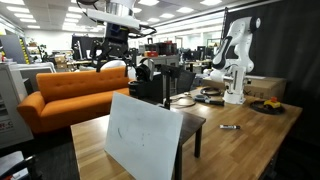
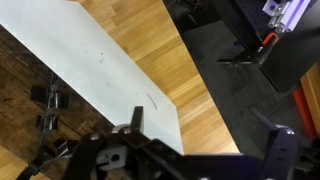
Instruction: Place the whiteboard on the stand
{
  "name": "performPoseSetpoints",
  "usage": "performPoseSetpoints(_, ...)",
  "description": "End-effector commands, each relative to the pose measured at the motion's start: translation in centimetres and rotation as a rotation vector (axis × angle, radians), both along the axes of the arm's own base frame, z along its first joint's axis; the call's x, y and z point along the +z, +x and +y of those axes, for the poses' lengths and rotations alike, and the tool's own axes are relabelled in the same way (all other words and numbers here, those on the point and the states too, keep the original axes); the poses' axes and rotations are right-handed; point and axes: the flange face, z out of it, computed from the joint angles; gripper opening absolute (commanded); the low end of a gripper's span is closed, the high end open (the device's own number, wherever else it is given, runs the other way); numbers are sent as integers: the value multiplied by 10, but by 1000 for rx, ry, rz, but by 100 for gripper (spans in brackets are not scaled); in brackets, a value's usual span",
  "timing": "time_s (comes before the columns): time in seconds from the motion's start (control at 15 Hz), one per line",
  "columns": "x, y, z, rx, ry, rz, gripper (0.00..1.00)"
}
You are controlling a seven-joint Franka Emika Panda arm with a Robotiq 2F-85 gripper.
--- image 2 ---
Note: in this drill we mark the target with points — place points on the orange red bar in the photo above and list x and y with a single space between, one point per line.
304 111

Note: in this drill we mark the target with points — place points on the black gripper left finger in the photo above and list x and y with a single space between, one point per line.
86 156

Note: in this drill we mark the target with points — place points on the black perforated breadboard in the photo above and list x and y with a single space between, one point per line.
293 56

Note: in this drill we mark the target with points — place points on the dark wooden stand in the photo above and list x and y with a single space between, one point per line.
20 73

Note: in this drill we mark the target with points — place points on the white whiteboard panel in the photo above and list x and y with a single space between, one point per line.
83 56

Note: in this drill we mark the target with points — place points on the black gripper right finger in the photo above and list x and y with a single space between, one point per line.
281 153

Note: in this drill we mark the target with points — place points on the black binder clips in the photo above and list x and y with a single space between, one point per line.
50 103

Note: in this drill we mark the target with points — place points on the aluminium extrusion profile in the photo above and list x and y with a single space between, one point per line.
288 13

